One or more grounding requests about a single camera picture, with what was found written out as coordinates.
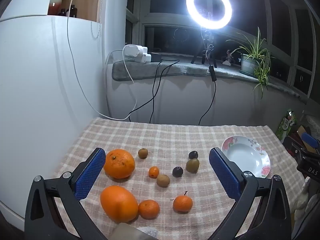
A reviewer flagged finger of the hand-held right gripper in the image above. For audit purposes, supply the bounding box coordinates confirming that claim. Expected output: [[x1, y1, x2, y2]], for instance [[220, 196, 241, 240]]
[[301, 132, 320, 153]]

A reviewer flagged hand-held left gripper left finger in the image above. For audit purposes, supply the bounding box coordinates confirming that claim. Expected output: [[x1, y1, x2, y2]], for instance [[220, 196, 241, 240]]
[[24, 147, 108, 240]]

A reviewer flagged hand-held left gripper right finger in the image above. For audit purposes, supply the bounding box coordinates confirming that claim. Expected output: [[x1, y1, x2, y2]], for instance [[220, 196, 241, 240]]
[[209, 147, 293, 240]]

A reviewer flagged white floral plate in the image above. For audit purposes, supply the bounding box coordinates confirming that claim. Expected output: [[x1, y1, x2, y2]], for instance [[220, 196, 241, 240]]
[[221, 135, 271, 179]]

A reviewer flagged large speckled orange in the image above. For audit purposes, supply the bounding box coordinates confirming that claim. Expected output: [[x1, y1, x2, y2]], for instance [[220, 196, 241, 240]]
[[103, 149, 136, 179]]

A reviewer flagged large smooth orange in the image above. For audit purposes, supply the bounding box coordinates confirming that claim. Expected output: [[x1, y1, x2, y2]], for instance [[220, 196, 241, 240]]
[[100, 185, 139, 223]]

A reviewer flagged mandarin with stem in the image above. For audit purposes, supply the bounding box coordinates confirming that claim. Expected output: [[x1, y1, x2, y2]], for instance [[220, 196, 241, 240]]
[[173, 191, 194, 214]]

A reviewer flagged small mandarin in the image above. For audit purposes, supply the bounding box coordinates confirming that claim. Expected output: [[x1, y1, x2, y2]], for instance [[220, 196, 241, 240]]
[[138, 199, 160, 219]]

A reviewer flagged person's right hand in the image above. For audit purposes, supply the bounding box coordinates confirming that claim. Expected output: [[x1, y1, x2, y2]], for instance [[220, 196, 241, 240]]
[[294, 176, 317, 220]]

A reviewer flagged green snack packet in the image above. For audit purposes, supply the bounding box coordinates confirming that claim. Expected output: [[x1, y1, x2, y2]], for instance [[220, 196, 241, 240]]
[[275, 109, 297, 140]]

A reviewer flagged greenish kiwi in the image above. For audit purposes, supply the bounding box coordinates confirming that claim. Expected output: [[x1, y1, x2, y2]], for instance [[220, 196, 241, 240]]
[[186, 158, 200, 173]]

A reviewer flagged beige checked tablecloth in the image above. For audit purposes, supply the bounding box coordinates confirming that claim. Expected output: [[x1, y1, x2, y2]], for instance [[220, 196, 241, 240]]
[[54, 117, 307, 240]]

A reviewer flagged orange kumquat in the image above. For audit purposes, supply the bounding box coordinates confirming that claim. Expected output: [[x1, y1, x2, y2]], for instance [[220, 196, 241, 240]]
[[148, 166, 160, 179]]

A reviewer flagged potted spider plant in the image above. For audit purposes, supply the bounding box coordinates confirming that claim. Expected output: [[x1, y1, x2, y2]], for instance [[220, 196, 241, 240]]
[[225, 26, 277, 99]]

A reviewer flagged white cabinet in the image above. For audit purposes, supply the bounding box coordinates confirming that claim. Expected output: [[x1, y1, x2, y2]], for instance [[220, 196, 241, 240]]
[[0, 0, 112, 222]]

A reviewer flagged small figurine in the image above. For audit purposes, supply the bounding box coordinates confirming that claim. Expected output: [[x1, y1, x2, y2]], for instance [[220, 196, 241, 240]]
[[221, 50, 237, 67]]

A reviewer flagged small white power adapter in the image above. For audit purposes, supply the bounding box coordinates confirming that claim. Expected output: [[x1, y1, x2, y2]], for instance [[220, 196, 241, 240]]
[[134, 52, 152, 63]]

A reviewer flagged large white power adapter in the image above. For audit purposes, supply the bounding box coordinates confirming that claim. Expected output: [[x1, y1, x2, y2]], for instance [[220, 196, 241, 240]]
[[123, 44, 148, 58]]

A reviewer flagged dark bottle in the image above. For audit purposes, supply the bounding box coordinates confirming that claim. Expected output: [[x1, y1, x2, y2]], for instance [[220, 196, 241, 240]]
[[67, 4, 78, 18]]

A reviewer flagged red and white vase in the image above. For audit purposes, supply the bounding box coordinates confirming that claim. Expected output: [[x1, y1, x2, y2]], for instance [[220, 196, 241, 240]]
[[47, 0, 62, 16]]

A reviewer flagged thick white cable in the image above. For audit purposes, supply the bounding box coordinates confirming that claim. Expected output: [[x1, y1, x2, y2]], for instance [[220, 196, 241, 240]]
[[122, 51, 138, 117]]

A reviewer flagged black power cable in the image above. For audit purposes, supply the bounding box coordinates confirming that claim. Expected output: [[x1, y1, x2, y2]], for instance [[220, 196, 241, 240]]
[[149, 60, 180, 124], [129, 60, 180, 115]]

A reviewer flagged black cable with switch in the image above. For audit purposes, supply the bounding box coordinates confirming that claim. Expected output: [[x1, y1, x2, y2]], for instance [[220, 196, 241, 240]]
[[199, 44, 218, 126]]

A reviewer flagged thin white cable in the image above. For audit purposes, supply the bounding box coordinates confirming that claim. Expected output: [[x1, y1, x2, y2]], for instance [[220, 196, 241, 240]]
[[66, 0, 132, 120]]

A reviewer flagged black ring light tripod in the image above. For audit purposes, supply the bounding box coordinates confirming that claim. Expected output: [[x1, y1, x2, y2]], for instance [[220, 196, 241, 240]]
[[191, 29, 217, 68]]

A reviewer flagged white beaded cord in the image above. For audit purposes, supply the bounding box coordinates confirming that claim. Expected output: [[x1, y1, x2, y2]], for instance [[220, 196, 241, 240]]
[[91, 0, 103, 40]]

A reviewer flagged window frame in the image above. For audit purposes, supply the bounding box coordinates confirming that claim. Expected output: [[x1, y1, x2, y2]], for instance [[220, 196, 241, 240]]
[[125, 0, 320, 100]]

